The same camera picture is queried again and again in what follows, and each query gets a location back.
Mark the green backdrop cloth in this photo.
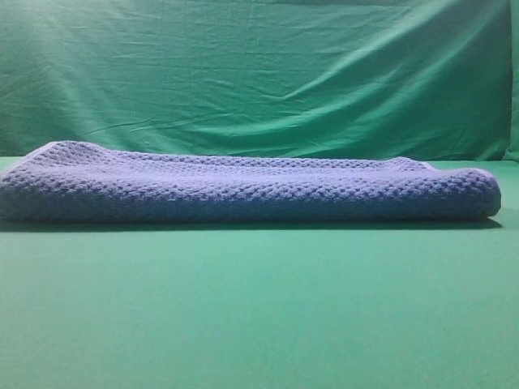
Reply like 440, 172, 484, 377
1, 1, 518, 160

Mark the blue waffle-weave towel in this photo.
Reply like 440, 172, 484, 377
1, 141, 502, 223

